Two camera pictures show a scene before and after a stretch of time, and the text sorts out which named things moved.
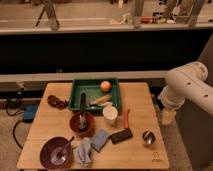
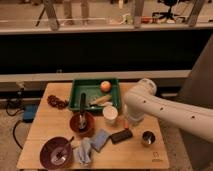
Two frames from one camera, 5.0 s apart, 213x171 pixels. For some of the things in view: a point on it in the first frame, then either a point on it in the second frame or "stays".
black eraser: [121, 136] stays
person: [169, 10] -> [68, 12]
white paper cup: [110, 114] stays
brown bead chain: [56, 102] stays
